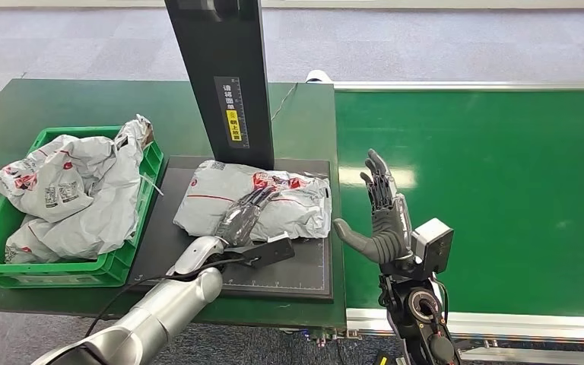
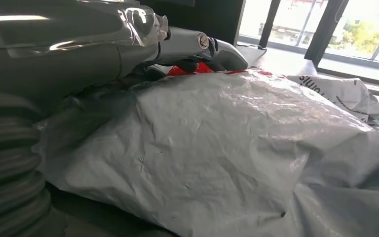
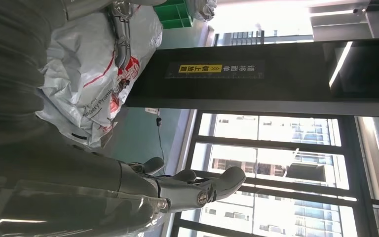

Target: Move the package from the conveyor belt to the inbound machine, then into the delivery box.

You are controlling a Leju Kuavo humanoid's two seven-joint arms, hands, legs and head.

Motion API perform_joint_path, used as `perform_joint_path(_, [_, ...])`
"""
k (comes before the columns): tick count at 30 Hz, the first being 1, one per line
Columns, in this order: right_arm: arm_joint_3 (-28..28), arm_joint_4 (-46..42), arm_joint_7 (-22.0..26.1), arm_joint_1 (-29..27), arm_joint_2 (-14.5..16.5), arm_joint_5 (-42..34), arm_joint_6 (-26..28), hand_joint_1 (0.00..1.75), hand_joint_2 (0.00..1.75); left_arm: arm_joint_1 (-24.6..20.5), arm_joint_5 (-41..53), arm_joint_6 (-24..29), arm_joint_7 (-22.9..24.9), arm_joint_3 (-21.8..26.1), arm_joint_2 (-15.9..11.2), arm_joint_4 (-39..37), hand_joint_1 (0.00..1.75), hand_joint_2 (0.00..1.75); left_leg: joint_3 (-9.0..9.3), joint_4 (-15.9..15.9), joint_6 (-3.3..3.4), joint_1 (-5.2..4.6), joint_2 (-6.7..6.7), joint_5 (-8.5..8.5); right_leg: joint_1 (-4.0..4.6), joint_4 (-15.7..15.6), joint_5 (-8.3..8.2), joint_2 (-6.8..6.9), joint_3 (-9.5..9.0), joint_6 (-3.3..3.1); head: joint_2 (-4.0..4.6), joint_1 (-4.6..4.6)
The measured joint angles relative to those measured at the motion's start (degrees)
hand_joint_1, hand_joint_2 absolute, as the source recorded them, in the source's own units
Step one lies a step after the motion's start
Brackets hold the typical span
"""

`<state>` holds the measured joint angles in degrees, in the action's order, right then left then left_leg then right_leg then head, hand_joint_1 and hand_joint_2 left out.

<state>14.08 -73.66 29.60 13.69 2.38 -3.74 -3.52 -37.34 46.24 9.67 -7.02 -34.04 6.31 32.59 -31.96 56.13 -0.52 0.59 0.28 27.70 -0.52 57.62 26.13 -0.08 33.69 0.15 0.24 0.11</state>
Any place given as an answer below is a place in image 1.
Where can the green table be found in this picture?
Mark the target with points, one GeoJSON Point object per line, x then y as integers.
{"type": "Point", "coordinates": [70, 106]}

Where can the green plastic crate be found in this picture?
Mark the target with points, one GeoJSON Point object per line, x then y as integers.
{"type": "Point", "coordinates": [70, 277]}

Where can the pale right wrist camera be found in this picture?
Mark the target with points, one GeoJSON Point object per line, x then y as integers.
{"type": "Point", "coordinates": [433, 242]}

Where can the dark scanner base plate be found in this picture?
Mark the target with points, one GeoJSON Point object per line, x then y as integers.
{"type": "Point", "coordinates": [282, 272]}

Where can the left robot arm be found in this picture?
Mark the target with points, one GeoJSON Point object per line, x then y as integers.
{"type": "Point", "coordinates": [171, 307]}

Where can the white plastic strip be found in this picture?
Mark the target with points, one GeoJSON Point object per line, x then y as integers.
{"type": "Point", "coordinates": [152, 185]}

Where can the black yellow instruction label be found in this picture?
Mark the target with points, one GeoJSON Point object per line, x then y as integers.
{"type": "Point", "coordinates": [232, 113]}

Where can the green conveyor belt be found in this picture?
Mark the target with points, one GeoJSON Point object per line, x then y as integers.
{"type": "Point", "coordinates": [498, 201]}

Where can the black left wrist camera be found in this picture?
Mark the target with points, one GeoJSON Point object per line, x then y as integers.
{"type": "Point", "coordinates": [272, 252]}

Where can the grey plastic courier package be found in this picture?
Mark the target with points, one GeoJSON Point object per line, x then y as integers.
{"type": "Point", "coordinates": [115, 206]}
{"type": "Point", "coordinates": [55, 186]}
{"type": "Point", "coordinates": [292, 206]}
{"type": "Point", "coordinates": [25, 247]}

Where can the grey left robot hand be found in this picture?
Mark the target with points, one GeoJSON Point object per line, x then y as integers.
{"type": "Point", "coordinates": [241, 219]}

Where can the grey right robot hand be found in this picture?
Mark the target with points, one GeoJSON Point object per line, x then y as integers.
{"type": "Point", "coordinates": [390, 226]}

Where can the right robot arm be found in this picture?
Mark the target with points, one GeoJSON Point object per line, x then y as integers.
{"type": "Point", "coordinates": [423, 322]}

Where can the black scanner column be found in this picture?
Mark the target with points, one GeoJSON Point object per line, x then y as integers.
{"type": "Point", "coordinates": [221, 50]}

